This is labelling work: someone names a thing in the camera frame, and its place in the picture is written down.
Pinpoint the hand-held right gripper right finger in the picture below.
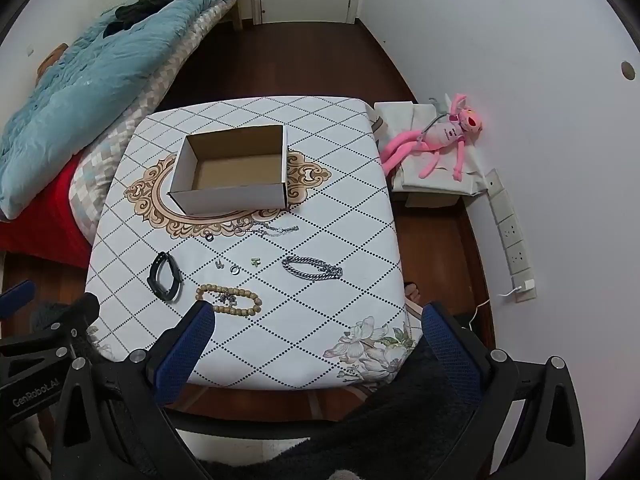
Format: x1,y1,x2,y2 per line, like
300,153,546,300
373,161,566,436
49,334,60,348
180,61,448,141
421,301,586,480

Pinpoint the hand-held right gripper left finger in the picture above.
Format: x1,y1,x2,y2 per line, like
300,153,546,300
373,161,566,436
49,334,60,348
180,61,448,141
52,301,217,480

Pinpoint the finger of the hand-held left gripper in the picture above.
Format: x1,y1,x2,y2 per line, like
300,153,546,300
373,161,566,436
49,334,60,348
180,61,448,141
0,294,100,361
0,280,36,318

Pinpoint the wooden bead bracelet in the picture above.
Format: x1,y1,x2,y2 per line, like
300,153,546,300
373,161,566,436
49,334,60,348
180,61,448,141
195,284,263,320

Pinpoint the black wristband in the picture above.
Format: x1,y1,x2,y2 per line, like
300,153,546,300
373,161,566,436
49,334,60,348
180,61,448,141
148,251,182,303

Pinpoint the thin silver necklace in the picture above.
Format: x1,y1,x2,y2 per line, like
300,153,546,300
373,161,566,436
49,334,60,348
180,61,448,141
234,220,301,239

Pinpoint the thick silver chain bracelet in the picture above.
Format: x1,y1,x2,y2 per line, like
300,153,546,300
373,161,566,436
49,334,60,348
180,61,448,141
281,256,344,282

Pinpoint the cardboard box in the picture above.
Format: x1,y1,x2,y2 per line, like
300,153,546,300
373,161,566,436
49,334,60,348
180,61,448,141
167,124,290,216

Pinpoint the red blanket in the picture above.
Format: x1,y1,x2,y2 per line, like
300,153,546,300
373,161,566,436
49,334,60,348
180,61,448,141
0,152,93,271

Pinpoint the dark fuzzy clothing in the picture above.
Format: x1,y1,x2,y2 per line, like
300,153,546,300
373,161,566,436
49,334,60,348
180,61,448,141
197,330,481,480

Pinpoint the white power strip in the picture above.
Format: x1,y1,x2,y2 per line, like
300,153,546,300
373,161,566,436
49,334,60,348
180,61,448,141
485,169,538,303

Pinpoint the grey checked mattress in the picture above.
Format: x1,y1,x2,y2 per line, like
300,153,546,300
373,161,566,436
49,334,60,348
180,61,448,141
67,0,241,246

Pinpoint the pink plush toy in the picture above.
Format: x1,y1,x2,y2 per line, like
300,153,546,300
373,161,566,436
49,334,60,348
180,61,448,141
381,93,485,182

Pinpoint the light blue quilt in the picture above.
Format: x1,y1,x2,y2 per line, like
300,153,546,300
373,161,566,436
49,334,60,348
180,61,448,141
0,0,253,221

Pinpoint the brown pillow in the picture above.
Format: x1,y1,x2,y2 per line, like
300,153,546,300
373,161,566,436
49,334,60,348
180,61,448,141
36,44,68,83

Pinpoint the black clothing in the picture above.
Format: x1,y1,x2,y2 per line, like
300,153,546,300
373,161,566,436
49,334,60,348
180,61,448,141
102,0,185,38

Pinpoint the white charger with cable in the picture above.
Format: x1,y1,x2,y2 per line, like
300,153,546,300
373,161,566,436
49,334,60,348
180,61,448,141
470,280,536,331

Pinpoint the wooden bed frame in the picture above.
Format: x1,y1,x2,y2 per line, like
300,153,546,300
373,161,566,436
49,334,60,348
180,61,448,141
220,0,243,31

